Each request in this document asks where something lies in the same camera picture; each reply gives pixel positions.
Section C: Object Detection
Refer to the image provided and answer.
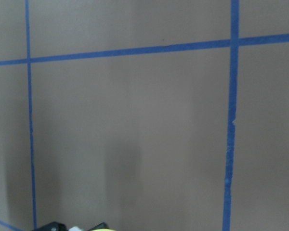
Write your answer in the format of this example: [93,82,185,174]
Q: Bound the yellow cup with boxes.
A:
[71,226,116,231]

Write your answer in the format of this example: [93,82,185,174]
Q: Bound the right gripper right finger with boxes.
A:
[91,222,106,230]

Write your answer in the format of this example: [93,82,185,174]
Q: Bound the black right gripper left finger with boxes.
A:
[36,221,67,231]

